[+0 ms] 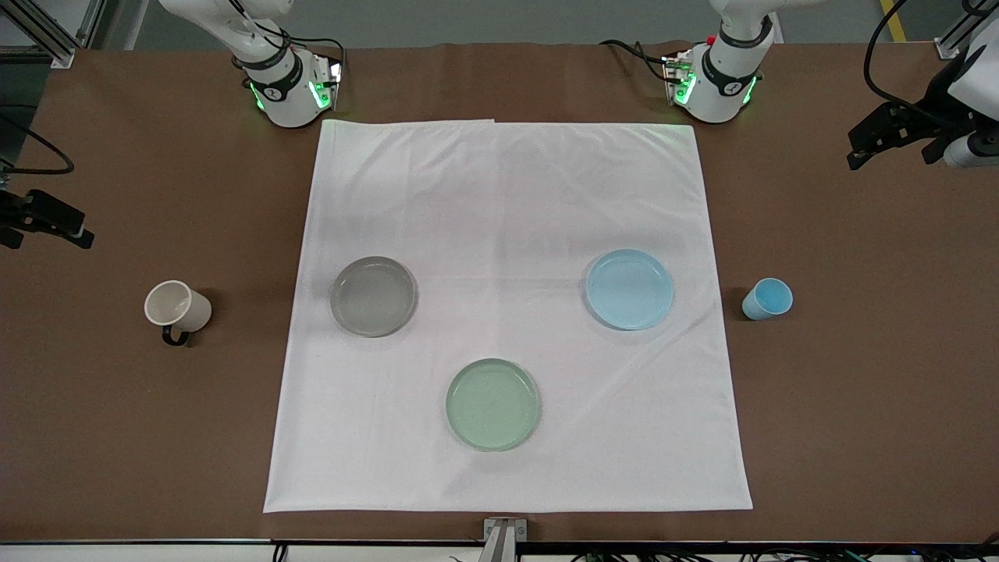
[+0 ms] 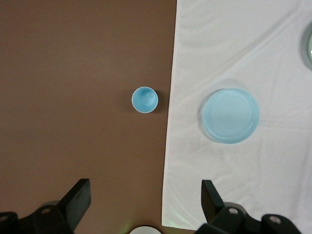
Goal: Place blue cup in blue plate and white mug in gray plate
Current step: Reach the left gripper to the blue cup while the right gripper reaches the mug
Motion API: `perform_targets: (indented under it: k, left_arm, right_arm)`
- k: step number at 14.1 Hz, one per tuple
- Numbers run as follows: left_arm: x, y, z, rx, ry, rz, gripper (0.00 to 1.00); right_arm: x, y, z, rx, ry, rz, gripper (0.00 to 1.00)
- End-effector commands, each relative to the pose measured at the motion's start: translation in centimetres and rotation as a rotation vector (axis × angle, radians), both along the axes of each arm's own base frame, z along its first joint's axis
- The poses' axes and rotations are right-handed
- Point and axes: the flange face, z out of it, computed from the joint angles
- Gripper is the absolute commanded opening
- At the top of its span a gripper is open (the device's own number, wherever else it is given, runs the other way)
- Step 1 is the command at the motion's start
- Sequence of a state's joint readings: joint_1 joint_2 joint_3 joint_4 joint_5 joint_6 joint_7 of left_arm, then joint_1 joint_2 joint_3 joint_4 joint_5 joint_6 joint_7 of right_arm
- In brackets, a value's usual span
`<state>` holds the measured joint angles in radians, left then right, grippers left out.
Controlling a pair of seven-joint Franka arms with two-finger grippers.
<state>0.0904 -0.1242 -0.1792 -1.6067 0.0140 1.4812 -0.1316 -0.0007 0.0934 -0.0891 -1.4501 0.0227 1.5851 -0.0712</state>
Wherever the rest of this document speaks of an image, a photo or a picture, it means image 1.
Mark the aluminium table edge bracket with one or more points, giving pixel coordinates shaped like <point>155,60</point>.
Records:
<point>505,535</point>

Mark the light blue cup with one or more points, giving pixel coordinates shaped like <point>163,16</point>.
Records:
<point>769,299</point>

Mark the black table edge rail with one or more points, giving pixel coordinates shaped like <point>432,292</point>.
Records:
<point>234,542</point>

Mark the gray round plate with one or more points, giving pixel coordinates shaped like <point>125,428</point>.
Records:
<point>373,297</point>

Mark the pale green round plate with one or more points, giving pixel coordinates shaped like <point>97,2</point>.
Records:
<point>492,404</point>

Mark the light blue round plate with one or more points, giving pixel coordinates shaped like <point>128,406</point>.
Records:
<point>629,289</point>

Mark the metal base connector box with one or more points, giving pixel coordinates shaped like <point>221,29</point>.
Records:
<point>332,78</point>
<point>673,74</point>

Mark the white square cloth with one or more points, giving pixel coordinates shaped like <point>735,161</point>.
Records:
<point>499,195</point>

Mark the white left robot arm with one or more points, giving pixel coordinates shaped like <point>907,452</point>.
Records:
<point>722,86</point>

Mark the aluminium frame profile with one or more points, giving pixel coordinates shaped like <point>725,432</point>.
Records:
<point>948,43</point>
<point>47,43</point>

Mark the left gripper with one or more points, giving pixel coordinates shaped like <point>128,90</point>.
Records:
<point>933,108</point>

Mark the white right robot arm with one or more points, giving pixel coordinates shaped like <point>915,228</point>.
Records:
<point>285,97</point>

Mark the brown table cover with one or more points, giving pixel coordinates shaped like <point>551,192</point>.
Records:
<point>117,429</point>

